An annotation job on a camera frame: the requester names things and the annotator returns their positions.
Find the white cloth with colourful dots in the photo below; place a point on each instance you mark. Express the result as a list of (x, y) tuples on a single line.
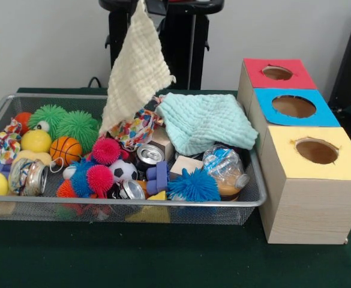
[(136, 129)]

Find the small orange basketball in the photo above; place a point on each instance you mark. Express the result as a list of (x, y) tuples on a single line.
[(65, 151)]

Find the blue spiky rubber ball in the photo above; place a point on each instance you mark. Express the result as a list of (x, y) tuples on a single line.
[(194, 186)]

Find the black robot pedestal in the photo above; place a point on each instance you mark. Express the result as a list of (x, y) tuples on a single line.
[(187, 45)]

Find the wooden box with three holes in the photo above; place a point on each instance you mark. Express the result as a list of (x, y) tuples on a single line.
[(313, 210)]

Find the crushed clear plastic bottle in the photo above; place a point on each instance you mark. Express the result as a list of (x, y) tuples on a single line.
[(220, 162)]

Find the crushed printed drink can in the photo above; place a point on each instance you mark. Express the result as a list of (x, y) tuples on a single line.
[(28, 177)]

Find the cream waffle cloth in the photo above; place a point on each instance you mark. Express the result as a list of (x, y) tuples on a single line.
[(136, 69)]

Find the mint green waffle cloth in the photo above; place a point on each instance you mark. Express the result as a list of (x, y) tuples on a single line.
[(205, 123)]

